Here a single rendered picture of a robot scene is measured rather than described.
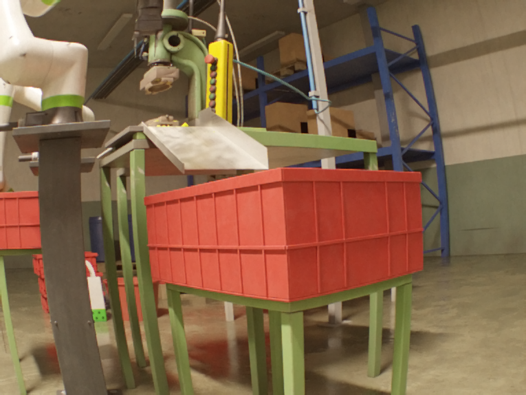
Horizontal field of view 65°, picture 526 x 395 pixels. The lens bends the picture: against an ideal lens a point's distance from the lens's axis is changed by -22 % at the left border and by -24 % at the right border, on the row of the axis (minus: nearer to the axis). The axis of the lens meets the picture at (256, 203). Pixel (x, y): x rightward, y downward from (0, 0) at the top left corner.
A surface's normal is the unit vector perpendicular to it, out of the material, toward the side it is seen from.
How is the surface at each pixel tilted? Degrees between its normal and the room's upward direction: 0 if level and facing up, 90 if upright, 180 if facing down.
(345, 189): 90
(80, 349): 90
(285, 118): 90
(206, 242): 90
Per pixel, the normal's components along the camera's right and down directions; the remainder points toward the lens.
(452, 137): -0.84, 0.04
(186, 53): 0.55, -0.07
